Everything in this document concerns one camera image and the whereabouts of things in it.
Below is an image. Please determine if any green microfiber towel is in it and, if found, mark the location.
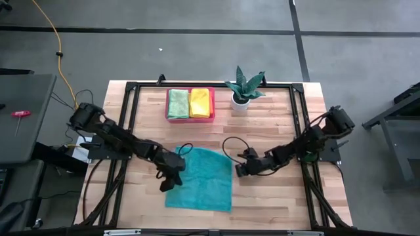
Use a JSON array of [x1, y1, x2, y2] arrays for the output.
[[167, 88, 191, 120]]

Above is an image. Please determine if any white plant pot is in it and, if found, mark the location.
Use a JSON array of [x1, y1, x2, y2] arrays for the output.
[[230, 92, 251, 112]]

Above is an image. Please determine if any red T-handle hex key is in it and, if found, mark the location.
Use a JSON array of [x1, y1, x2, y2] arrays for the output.
[[10, 110, 32, 137]]

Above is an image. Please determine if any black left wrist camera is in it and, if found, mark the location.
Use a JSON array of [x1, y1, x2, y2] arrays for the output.
[[159, 175, 183, 193]]

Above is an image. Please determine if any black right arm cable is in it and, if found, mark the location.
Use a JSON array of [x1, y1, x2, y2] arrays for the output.
[[222, 136, 250, 165]]

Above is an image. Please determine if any pink plastic bin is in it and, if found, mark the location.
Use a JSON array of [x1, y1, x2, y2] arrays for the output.
[[165, 87, 217, 125]]

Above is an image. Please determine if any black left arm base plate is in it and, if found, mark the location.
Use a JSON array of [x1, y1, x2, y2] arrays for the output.
[[87, 136, 135, 161]]

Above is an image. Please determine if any silver metal bracket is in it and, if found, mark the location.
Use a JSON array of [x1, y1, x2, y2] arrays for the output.
[[287, 230, 325, 236], [104, 229, 142, 236]]

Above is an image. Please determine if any grey side table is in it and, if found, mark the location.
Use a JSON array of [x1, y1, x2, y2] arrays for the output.
[[0, 73, 57, 165]]

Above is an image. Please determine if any teal microfiber towel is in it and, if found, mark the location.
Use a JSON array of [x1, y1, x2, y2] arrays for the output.
[[165, 146, 234, 213]]

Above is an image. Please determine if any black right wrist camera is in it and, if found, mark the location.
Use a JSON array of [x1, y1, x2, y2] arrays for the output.
[[234, 163, 249, 178]]

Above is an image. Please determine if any green snake plant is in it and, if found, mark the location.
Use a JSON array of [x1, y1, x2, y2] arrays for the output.
[[224, 65, 266, 101]]

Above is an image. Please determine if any white power box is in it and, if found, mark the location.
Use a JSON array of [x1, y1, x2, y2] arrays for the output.
[[70, 136, 93, 164]]

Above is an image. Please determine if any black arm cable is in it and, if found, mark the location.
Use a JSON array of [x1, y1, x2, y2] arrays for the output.
[[177, 142, 194, 157], [222, 136, 250, 165]]

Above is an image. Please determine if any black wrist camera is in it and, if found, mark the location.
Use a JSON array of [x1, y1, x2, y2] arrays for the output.
[[234, 163, 249, 178], [159, 175, 183, 193]]

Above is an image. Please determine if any black aluminium table frame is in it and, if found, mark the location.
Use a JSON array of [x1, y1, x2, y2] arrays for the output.
[[73, 74, 354, 236]]

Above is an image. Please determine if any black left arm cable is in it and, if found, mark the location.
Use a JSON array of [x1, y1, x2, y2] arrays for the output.
[[177, 142, 194, 157]]

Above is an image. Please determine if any grey metal cart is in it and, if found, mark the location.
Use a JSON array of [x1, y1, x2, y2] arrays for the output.
[[362, 81, 420, 193]]

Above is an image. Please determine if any yellow microfiber towel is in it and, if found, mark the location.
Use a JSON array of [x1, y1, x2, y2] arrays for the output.
[[189, 88, 211, 119]]

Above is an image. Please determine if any yellow floor cable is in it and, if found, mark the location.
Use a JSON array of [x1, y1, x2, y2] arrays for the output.
[[31, 0, 79, 109]]

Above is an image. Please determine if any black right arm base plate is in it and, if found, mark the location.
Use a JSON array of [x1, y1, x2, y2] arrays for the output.
[[294, 136, 342, 163]]

